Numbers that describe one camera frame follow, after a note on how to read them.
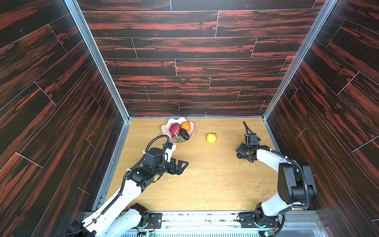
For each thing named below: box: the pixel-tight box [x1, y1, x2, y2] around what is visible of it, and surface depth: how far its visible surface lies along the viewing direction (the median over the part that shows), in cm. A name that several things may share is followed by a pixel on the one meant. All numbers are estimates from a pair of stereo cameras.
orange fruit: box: [181, 121, 191, 132], surface depth 107 cm
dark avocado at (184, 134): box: [180, 128, 190, 140], surface depth 103 cm
